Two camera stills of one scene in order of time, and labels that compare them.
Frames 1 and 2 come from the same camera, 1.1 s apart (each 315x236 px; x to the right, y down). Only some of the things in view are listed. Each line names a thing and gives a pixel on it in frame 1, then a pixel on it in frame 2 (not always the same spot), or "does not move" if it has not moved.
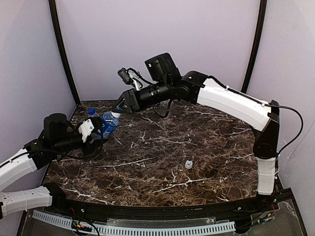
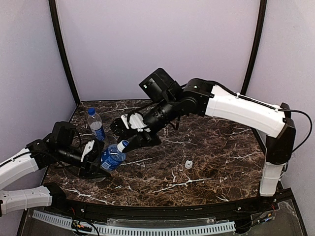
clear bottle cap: [188, 164] does not move
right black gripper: [131, 100] to [139, 131]
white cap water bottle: [110, 122] to [112, 158]
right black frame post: [257, 44] does not move
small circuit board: [78, 225] does not move
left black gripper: [92, 138] to [93, 160]
